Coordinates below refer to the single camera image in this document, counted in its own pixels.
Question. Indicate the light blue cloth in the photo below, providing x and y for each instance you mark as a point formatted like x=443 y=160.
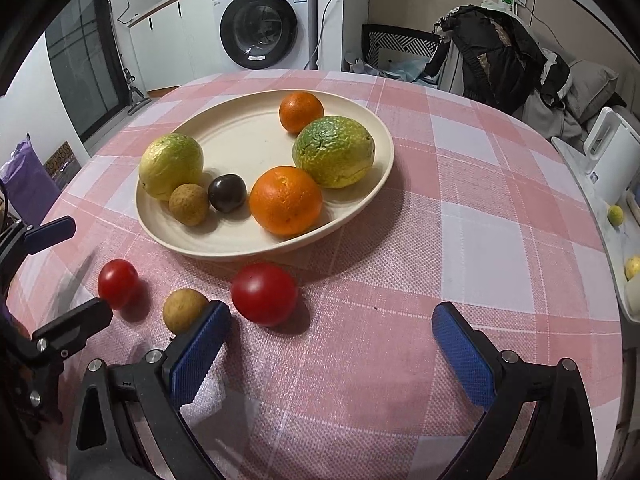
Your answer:
x=407 y=67

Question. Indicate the patterned door mat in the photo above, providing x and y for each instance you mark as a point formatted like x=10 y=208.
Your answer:
x=62 y=162

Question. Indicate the cream round plate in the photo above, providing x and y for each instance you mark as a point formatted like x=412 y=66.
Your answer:
x=240 y=140

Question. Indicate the red tomato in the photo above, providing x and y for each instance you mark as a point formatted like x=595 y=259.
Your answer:
x=264 y=294
x=118 y=283

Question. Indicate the white electric kettle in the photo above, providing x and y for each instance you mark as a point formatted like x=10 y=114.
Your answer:
x=617 y=160

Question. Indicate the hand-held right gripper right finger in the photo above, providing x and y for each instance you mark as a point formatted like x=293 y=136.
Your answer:
x=465 y=360

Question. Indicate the white washing machine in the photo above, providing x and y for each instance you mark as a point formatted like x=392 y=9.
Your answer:
x=265 y=15

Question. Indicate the grey cushion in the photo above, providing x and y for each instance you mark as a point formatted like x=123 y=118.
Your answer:
x=592 y=90

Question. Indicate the pink checked tablecloth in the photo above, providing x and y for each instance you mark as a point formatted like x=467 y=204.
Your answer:
x=400 y=285

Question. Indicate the purple bag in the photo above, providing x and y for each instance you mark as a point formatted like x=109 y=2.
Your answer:
x=27 y=180

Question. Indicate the grey stick vacuum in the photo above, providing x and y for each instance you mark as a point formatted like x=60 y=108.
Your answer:
x=136 y=97

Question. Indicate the orange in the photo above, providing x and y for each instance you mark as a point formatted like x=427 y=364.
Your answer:
x=301 y=112
x=286 y=201

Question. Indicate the dark purple plum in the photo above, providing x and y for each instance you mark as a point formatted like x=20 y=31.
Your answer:
x=227 y=193

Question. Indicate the white marble side table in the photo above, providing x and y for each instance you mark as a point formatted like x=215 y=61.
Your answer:
x=600 y=220

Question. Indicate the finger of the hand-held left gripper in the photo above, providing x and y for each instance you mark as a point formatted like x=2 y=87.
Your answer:
x=52 y=232
x=80 y=322

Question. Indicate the black patterned basket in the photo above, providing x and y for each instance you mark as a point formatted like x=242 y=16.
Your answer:
x=395 y=42

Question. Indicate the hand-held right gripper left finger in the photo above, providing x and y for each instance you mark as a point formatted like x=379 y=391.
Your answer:
x=200 y=355

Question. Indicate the dark glass door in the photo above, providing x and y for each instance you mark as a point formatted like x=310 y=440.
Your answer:
x=82 y=65

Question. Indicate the black jacket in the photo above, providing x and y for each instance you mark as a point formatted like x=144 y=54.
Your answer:
x=500 y=55

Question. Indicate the white base cabinets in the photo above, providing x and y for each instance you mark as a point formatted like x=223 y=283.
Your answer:
x=170 y=40

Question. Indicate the large green cracked fruit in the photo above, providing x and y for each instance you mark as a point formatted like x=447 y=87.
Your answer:
x=332 y=152

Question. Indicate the brown longan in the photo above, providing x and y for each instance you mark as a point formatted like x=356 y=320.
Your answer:
x=188 y=205
x=182 y=310

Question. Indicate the yellow-green round fruit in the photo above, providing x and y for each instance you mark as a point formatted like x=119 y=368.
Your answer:
x=170 y=165

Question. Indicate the small yellow fruit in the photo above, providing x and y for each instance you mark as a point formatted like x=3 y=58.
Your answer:
x=615 y=214
x=633 y=267

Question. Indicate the white outlet with green plug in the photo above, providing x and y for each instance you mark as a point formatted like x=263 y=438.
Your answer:
x=511 y=2

